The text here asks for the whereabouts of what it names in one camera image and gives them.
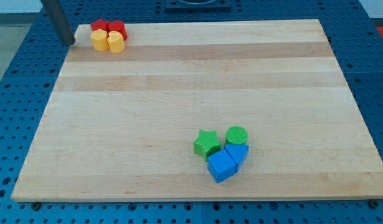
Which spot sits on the green star block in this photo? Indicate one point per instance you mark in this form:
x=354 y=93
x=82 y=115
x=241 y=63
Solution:
x=206 y=144

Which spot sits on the green cylinder block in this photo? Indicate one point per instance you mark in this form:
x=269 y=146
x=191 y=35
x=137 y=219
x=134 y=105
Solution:
x=236 y=135

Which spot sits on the blue triangle block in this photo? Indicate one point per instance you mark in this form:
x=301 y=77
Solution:
x=238 y=153

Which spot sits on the blue cube block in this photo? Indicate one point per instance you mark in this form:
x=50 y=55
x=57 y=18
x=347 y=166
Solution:
x=221 y=166

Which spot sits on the yellow heart block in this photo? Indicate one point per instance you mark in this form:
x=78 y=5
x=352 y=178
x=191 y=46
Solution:
x=116 y=42

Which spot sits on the red cylinder block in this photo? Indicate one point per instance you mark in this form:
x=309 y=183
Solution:
x=118 y=26

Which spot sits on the yellow hexagon block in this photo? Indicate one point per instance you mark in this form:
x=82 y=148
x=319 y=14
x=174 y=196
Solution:
x=99 y=40

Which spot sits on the red star block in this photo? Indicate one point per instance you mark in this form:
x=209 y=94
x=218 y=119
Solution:
x=100 y=24

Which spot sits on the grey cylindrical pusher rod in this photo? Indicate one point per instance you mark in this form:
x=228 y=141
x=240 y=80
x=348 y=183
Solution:
x=59 y=21

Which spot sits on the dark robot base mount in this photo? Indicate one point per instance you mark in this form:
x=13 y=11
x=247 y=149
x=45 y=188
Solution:
x=179 y=5

